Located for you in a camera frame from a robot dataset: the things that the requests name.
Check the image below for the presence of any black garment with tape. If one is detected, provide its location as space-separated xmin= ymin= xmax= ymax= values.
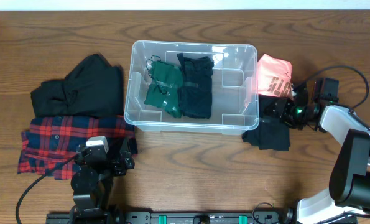
xmin=241 ymin=95 xmax=290 ymax=151

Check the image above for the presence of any pink printed shirt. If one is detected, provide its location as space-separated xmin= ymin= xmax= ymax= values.
xmin=257 ymin=54 xmax=292 ymax=98

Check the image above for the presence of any dark green cloth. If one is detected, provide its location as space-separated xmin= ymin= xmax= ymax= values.
xmin=144 ymin=55 xmax=183 ymax=118

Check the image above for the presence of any dark navy garment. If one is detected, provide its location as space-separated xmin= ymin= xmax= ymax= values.
xmin=177 ymin=53 xmax=214 ymax=119

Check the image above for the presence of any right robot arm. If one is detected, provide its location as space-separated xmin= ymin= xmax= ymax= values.
xmin=264 ymin=82 xmax=370 ymax=223

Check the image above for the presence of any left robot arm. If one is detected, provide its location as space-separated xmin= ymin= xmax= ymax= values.
xmin=71 ymin=136 xmax=135 ymax=217

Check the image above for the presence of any clear plastic storage bin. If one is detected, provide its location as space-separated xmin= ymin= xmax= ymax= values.
xmin=124 ymin=40 xmax=259 ymax=135

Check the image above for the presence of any red navy plaid shirt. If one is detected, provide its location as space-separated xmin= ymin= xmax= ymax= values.
xmin=17 ymin=116 xmax=138 ymax=175

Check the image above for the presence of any large black folded garment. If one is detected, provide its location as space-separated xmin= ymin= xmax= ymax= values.
xmin=30 ymin=54 xmax=124 ymax=118

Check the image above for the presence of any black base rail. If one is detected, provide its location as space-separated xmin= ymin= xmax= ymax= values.
xmin=46 ymin=203 xmax=358 ymax=224

